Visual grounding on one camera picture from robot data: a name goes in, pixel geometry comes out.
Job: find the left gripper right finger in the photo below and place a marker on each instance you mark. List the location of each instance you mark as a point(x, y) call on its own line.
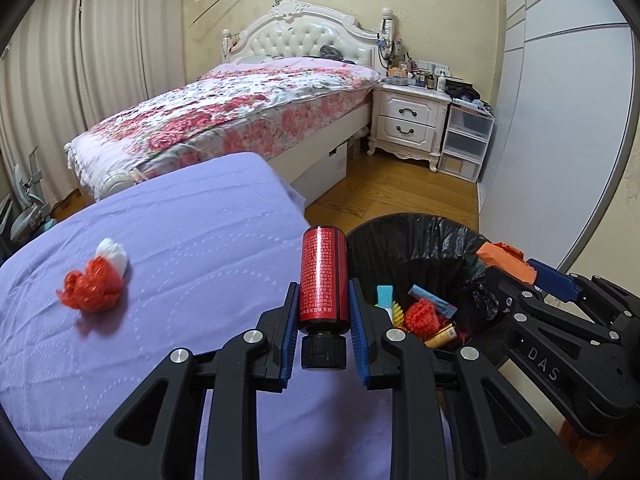
point(455, 416)

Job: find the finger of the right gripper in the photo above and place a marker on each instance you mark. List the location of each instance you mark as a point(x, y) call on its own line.
point(605, 303)
point(586, 372)

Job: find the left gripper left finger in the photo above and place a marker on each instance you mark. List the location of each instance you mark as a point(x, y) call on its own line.
point(191, 399)

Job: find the orange paper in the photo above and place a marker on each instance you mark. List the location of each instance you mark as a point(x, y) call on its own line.
point(509, 259)

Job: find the yellow bottle black cap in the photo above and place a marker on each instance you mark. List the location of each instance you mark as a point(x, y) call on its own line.
point(444, 336)

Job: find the light blue flat pack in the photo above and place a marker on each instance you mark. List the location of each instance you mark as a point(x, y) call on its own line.
point(442, 307)

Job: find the orange-red foam fruit net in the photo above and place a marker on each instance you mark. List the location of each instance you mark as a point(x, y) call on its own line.
point(422, 320)

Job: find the yellow foam fruit net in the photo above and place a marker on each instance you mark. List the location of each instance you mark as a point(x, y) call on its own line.
point(398, 316)

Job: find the white tissue ball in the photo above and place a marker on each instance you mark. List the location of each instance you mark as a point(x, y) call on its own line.
point(115, 254)

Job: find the red can black cap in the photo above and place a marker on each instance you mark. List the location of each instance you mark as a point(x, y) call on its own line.
point(323, 309)

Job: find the black lined trash bin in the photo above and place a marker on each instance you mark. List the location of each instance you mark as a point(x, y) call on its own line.
point(438, 255)

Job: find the purple table cloth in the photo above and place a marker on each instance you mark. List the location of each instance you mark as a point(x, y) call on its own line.
point(210, 248)

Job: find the white sliding wardrobe door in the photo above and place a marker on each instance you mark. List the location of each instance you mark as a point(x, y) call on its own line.
point(565, 113)

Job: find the plastic drawer unit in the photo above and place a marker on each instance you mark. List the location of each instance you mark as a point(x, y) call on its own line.
point(465, 144)

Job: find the grey desk chair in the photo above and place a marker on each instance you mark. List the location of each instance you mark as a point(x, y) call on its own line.
point(25, 211)

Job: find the white nightstand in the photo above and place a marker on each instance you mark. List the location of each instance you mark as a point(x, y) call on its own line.
point(409, 123)

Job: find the white storage box under bed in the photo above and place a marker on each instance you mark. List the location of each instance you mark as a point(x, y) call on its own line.
point(324, 175)

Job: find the floral pink bedspread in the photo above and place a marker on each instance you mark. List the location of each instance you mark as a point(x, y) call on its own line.
point(264, 108)

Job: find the white tufted bed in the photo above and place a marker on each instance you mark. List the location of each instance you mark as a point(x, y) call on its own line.
point(297, 29)

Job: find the beige curtains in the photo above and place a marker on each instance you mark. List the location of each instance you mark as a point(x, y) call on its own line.
point(72, 63)

